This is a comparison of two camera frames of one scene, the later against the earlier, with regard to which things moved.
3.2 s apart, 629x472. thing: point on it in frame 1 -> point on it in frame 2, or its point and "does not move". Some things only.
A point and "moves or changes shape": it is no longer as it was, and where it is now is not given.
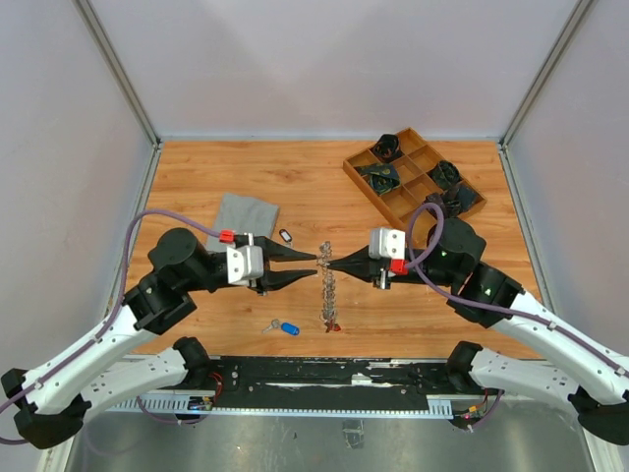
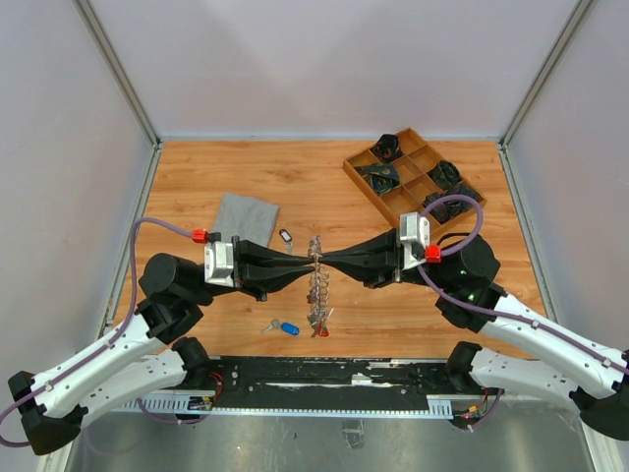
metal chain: (328, 306) moves or changes shape
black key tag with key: (285, 235) does not move
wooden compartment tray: (400, 173) does not move
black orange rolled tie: (386, 147) does not move
